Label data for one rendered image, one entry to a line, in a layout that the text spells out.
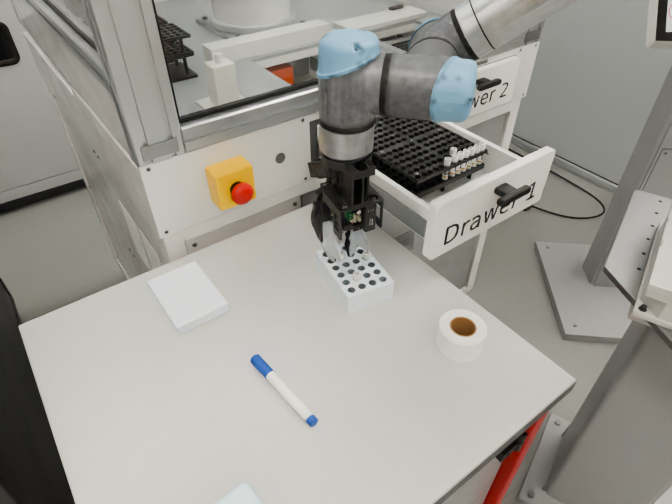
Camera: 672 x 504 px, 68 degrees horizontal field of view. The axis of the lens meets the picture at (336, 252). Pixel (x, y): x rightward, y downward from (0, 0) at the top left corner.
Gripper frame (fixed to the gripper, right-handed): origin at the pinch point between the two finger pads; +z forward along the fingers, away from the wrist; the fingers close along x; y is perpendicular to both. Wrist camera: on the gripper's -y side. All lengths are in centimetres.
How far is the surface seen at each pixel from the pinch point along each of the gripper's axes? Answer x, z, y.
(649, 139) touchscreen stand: 118, 19, -24
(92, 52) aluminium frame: -27.8, -28.0, -29.2
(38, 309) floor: -73, 81, -103
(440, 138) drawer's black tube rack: 27.6, -8.6, -11.9
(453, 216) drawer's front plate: 15.3, -8.0, 9.1
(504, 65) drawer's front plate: 59, -11, -31
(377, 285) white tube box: 2.2, 1.3, 9.1
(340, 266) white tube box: -1.1, 1.3, 2.5
